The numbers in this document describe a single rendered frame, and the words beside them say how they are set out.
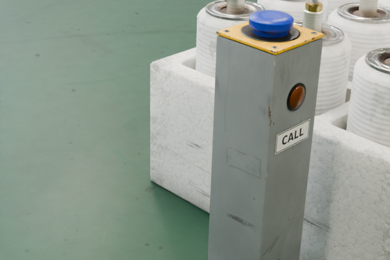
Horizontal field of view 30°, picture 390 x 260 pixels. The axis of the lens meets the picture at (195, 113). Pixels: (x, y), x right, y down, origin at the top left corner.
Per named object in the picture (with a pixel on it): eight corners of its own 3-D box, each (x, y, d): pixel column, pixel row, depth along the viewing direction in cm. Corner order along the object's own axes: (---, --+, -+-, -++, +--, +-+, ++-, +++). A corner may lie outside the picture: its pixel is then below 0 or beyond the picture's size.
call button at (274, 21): (300, 38, 66) (303, 16, 65) (273, 48, 63) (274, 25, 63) (267, 26, 69) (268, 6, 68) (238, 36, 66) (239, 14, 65)
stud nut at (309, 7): (323, 12, 82) (324, 4, 82) (309, 13, 82) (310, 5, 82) (317, 7, 84) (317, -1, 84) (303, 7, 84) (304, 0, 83)
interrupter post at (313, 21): (324, 40, 84) (327, 12, 82) (304, 41, 83) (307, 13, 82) (316, 33, 86) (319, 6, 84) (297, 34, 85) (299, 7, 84)
